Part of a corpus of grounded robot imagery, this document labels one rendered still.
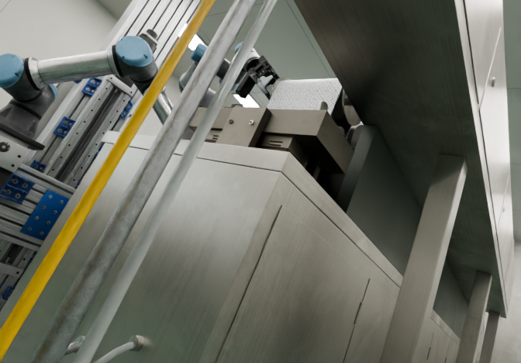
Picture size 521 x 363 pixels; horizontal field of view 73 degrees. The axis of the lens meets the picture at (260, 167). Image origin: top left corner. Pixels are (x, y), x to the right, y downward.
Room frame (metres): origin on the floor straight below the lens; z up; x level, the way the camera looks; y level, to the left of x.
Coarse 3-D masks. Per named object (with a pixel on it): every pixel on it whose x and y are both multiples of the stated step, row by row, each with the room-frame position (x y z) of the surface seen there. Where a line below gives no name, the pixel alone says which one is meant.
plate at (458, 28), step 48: (336, 0) 0.46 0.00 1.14; (384, 0) 0.43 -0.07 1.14; (432, 0) 0.39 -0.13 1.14; (480, 0) 0.45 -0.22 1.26; (336, 48) 0.57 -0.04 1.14; (384, 48) 0.52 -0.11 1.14; (432, 48) 0.47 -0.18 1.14; (480, 48) 0.51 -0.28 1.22; (384, 96) 0.65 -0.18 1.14; (432, 96) 0.58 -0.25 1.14; (480, 96) 0.58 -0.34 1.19; (432, 144) 0.74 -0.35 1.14; (480, 144) 0.68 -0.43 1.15; (480, 192) 0.86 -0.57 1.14; (480, 240) 1.19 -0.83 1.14
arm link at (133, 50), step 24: (120, 48) 1.13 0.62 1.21; (144, 48) 1.13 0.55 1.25; (0, 72) 1.15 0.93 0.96; (24, 72) 1.15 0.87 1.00; (48, 72) 1.17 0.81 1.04; (72, 72) 1.18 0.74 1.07; (96, 72) 1.19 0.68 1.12; (120, 72) 1.18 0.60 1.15; (144, 72) 1.20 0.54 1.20; (24, 96) 1.25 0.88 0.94
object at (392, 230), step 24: (360, 144) 0.78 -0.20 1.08; (384, 144) 0.82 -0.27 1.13; (360, 168) 0.77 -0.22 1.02; (384, 168) 0.85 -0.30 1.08; (360, 192) 0.79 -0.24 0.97; (384, 192) 0.89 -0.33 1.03; (408, 192) 1.02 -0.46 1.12; (360, 216) 0.82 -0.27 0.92; (384, 216) 0.93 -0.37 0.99; (408, 216) 1.07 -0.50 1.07; (384, 240) 0.97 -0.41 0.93; (408, 240) 1.13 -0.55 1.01; (456, 288) 1.91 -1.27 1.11; (456, 312) 2.04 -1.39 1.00
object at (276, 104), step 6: (270, 102) 0.99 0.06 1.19; (276, 102) 0.97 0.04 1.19; (282, 102) 0.96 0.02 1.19; (288, 102) 0.94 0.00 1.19; (294, 102) 0.93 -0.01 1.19; (300, 102) 0.91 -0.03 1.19; (306, 102) 0.90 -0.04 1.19; (312, 102) 0.89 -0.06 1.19; (330, 102) 0.85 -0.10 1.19; (270, 108) 0.98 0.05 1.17; (276, 108) 0.97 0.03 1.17; (282, 108) 0.95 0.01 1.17; (288, 108) 0.94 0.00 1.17; (294, 108) 0.92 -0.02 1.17; (300, 108) 0.91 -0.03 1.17; (306, 108) 0.89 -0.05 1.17; (312, 108) 0.88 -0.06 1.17; (330, 108) 0.84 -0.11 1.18; (330, 114) 0.84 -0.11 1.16
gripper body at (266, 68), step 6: (252, 60) 1.14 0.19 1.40; (258, 60) 1.14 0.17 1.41; (264, 60) 1.09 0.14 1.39; (246, 66) 1.16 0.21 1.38; (252, 66) 1.16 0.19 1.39; (258, 66) 1.11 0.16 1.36; (264, 66) 1.11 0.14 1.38; (270, 66) 1.07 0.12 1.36; (252, 72) 1.11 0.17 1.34; (258, 72) 1.11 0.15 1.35; (264, 72) 1.09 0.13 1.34; (270, 72) 1.10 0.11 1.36; (252, 78) 1.11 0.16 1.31; (276, 78) 1.12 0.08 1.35; (270, 84) 1.13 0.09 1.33
